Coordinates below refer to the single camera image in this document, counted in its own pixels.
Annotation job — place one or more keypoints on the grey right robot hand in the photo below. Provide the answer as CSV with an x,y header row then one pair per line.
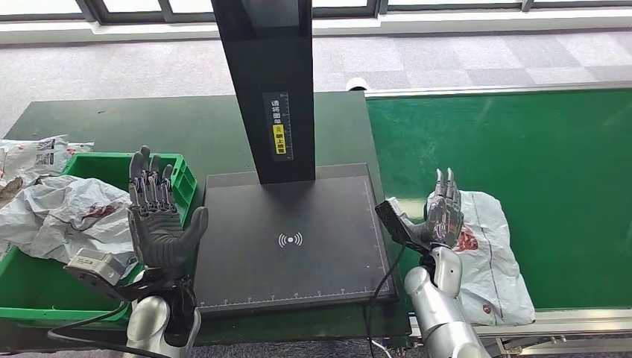
x,y
444,222

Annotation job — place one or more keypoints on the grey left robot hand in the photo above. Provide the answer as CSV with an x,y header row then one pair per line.
x,y
158,237

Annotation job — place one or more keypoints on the long red-printed grey parcel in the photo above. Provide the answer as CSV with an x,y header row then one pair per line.
x,y
493,276

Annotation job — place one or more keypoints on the white poly parcel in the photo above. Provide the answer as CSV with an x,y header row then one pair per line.
x,y
59,212

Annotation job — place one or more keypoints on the green conveyor belt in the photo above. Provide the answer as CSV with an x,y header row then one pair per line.
x,y
543,173

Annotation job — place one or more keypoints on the black inbound scanner machine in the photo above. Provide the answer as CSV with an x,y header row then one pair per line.
x,y
296,276

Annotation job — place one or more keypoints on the white parcel with shipping label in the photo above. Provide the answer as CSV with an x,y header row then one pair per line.
x,y
29,155

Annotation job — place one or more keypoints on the brown paper parcel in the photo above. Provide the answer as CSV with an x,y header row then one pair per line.
x,y
10,190

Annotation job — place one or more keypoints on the dark green table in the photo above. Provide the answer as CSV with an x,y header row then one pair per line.
x,y
148,123

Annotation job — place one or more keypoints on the green plastic crate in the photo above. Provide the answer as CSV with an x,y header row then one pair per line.
x,y
49,291

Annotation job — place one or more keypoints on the white round object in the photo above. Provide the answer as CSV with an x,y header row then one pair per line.
x,y
356,85

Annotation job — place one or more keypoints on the black and yellow label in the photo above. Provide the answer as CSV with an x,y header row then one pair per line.
x,y
278,123

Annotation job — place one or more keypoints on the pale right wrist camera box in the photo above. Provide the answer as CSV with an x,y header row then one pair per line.
x,y
395,222

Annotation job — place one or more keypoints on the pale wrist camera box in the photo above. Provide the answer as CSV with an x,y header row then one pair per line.
x,y
94,267
395,222

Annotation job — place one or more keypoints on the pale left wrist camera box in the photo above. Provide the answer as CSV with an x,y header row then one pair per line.
x,y
94,267

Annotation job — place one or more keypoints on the dark window frame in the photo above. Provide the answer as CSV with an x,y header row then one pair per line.
x,y
148,18

